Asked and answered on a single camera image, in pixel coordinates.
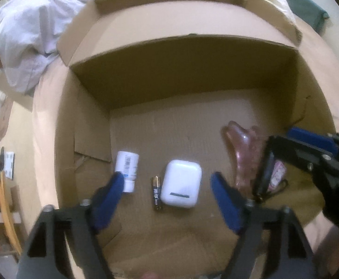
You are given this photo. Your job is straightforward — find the black battery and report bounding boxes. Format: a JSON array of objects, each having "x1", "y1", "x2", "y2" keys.
[{"x1": 150, "y1": 176, "x2": 163, "y2": 211}]

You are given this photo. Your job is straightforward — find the wooden chair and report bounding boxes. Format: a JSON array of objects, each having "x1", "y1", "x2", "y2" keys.
[{"x1": 0, "y1": 170, "x2": 23, "y2": 256}]

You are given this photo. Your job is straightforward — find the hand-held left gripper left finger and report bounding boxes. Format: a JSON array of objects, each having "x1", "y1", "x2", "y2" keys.
[{"x1": 17, "y1": 171, "x2": 126, "y2": 279}]

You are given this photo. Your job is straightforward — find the small white bottle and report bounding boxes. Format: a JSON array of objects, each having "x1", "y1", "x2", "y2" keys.
[{"x1": 114, "y1": 150, "x2": 140, "y2": 193}]

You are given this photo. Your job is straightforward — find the brown patterned rug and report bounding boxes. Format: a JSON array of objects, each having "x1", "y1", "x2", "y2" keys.
[{"x1": 0, "y1": 96, "x2": 14, "y2": 146}]

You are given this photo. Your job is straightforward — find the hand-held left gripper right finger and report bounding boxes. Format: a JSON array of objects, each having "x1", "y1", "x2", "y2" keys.
[{"x1": 210, "y1": 171, "x2": 318, "y2": 279}]

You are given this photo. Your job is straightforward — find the white bathroom scale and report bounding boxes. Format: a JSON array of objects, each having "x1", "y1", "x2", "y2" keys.
[{"x1": 3, "y1": 151, "x2": 15, "y2": 181}]

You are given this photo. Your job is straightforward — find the pale lavender duvet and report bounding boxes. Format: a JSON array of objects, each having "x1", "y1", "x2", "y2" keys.
[{"x1": 0, "y1": 0, "x2": 123, "y2": 93}]

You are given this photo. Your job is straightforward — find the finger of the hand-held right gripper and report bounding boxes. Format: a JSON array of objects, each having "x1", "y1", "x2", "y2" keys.
[
  {"x1": 265, "y1": 136, "x2": 332, "y2": 175},
  {"x1": 287, "y1": 127, "x2": 339, "y2": 154}
]

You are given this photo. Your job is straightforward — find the brown cardboard box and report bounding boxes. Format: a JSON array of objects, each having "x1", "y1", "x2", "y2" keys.
[{"x1": 55, "y1": 0, "x2": 337, "y2": 279}]

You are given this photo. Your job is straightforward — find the pink comb massager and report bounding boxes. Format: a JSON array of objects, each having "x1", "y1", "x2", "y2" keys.
[{"x1": 222, "y1": 120, "x2": 267, "y2": 195}]

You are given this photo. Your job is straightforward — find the green cushion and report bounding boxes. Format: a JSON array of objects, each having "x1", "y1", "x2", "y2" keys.
[{"x1": 271, "y1": 0, "x2": 329, "y2": 34}]

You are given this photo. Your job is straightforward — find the white earbuds case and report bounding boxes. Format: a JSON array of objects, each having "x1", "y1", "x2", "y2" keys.
[{"x1": 161, "y1": 159, "x2": 202, "y2": 209}]

